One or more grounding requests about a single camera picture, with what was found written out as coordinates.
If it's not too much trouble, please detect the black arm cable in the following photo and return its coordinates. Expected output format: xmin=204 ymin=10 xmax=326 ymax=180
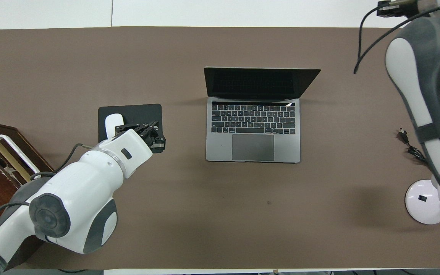
xmin=354 ymin=0 xmax=440 ymax=75
xmin=0 ymin=143 xmax=94 ymax=249

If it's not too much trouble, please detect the silver grey laptop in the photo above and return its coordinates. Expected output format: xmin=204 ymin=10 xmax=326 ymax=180
xmin=204 ymin=67 xmax=321 ymax=163

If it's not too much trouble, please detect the white box handle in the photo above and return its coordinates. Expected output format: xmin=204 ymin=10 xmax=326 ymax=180
xmin=0 ymin=134 xmax=41 ymax=174

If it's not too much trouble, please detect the brown table mat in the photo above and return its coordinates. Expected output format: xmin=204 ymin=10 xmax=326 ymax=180
xmin=0 ymin=26 xmax=440 ymax=270

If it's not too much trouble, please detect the black lamp power cable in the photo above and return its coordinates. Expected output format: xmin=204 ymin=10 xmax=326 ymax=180
xmin=398 ymin=129 xmax=429 ymax=165

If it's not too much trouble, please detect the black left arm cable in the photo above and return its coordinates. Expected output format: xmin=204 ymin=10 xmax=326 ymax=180
xmin=0 ymin=143 xmax=94 ymax=249

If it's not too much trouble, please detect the white computer mouse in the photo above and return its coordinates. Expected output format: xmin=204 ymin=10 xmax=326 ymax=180
xmin=105 ymin=114 xmax=125 ymax=140

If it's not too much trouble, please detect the white desk lamp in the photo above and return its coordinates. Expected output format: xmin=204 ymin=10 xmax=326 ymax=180
xmin=405 ymin=180 xmax=440 ymax=225

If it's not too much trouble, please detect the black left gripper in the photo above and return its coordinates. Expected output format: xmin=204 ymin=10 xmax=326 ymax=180
xmin=115 ymin=121 xmax=166 ymax=153

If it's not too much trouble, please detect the black mouse pad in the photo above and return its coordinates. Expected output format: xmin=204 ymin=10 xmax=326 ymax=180
xmin=98 ymin=104 xmax=166 ymax=153

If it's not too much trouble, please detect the brass handle plate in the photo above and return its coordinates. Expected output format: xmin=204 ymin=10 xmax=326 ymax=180
xmin=0 ymin=134 xmax=33 ymax=184

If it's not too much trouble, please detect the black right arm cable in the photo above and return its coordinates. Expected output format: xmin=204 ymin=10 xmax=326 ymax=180
xmin=354 ymin=0 xmax=440 ymax=75

